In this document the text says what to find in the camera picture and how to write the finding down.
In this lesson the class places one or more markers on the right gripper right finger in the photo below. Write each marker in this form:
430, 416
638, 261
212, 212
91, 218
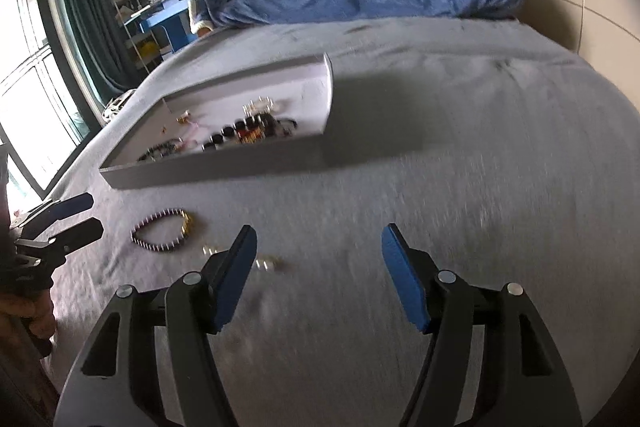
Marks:
523, 380

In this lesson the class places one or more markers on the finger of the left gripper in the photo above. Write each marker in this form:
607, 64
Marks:
33, 223
53, 252

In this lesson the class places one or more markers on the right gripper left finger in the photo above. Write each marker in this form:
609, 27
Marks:
114, 380

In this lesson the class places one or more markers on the left hand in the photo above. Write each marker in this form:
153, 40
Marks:
39, 310

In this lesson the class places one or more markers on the window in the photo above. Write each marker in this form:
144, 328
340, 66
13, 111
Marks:
45, 119

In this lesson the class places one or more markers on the white shelf rack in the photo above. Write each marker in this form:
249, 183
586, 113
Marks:
141, 44

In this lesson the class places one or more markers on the red gold charm ornament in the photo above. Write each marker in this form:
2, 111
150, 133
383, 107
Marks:
253, 135

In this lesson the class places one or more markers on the grey bed cover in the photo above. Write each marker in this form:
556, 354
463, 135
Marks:
505, 156

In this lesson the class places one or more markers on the teal curtain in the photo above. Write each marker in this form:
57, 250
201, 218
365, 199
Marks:
97, 47

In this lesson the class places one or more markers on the grey cardboard tray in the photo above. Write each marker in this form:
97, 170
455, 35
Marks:
190, 135

